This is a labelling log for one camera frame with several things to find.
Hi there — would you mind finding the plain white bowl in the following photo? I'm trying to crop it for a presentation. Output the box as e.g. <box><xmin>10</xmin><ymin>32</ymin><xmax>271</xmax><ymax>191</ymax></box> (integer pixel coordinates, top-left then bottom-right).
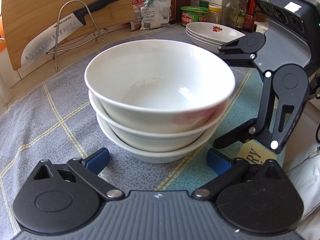
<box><xmin>96</xmin><ymin>114</ymin><xmax>217</xmax><ymax>164</ymax></box>

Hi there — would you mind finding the white floral bowl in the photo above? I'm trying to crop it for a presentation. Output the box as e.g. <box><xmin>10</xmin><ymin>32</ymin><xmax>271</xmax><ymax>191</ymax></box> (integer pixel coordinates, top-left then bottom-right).
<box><xmin>88</xmin><ymin>92</ymin><xmax>228</xmax><ymax>153</ymax></box>

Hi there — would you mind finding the pink floral bowl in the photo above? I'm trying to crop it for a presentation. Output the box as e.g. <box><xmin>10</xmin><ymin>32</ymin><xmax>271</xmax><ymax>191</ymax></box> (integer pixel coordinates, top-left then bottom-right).
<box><xmin>84</xmin><ymin>40</ymin><xmax>235</xmax><ymax>133</ymax></box>

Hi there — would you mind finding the white stained plate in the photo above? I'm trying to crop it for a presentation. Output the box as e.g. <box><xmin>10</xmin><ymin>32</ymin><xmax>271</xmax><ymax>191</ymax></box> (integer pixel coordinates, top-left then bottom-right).
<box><xmin>189</xmin><ymin>36</ymin><xmax>219</xmax><ymax>55</ymax></box>

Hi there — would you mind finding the red label condiment bottle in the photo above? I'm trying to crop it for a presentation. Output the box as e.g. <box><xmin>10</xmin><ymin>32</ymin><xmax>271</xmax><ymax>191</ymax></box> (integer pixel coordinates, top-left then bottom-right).
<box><xmin>236</xmin><ymin>0</ymin><xmax>266</xmax><ymax>33</ymax></box>

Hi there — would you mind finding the white plastic seasoning box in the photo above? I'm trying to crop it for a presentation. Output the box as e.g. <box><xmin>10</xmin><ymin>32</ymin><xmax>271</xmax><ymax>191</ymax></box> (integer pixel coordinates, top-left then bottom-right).
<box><xmin>254</xmin><ymin>21</ymin><xmax>270</xmax><ymax>34</ymax></box>

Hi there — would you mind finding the clear glass oil bottle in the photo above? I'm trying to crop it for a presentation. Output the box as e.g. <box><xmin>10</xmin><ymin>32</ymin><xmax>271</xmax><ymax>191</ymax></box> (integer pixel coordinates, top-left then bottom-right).
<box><xmin>220</xmin><ymin>0</ymin><xmax>239</xmax><ymax>29</ymax></box>

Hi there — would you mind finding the yellow lid spice jar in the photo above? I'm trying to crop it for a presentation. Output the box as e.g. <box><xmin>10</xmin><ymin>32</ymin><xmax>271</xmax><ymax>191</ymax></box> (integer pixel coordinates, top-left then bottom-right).
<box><xmin>208</xmin><ymin>5</ymin><xmax>221</xmax><ymax>24</ymax></box>

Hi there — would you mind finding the grey blue dish towel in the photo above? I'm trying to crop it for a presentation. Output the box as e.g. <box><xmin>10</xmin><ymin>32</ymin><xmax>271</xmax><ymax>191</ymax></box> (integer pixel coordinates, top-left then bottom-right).
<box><xmin>0</xmin><ymin>26</ymin><xmax>286</xmax><ymax>238</ymax></box>

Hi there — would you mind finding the green lid sauce tub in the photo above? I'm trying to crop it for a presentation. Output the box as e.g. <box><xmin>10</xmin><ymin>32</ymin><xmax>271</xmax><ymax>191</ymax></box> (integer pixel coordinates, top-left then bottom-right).
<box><xmin>180</xmin><ymin>6</ymin><xmax>209</xmax><ymax>27</ymax></box>

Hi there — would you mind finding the dark soy sauce bottle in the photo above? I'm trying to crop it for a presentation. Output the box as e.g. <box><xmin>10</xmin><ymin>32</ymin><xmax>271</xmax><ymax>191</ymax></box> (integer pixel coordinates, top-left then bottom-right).
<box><xmin>169</xmin><ymin>0</ymin><xmax>176</xmax><ymax>24</ymax></box>

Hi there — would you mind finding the dark knife block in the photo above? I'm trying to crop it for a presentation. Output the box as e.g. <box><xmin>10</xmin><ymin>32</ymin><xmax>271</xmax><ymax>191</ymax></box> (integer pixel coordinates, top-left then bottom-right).
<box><xmin>172</xmin><ymin>0</ymin><xmax>193</xmax><ymax>25</ymax></box>

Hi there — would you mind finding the white printed food bag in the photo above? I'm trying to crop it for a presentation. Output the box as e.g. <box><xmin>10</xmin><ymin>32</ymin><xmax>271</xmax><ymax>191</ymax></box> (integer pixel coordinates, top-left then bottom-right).
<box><xmin>140</xmin><ymin>0</ymin><xmax>171</xmax><ymax>30</ymax></box>

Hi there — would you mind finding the red white paper bag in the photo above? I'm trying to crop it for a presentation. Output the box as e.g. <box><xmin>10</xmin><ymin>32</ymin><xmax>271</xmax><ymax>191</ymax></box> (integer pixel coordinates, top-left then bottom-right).
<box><xmin>130</xmin><ymin>0</ymin><xmax>146</xmax><ymax>31</ymax></box>

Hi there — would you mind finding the bamboo cutting board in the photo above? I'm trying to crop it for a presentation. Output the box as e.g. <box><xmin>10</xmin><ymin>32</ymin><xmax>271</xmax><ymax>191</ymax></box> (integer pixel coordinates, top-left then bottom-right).
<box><xmin>1</xmin><ymin>0</ymin><xmax>135</xmax><ymax>70</ymax></box>

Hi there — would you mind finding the wire cutting board stand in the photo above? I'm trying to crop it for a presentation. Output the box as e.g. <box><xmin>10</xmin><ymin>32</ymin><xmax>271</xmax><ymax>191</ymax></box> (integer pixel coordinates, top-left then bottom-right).
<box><xmin>46</xmin><ymin>0</ymin><xmax>109</xmax><ymax>71</ymax></box>

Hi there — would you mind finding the black handled kitchen knife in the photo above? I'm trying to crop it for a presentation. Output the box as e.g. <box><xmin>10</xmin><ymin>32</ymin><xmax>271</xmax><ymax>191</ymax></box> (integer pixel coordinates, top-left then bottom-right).
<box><xmin>21</xmin><ymin>0</ymin><xmax>119</xmax><ymax>70</ymax></box>

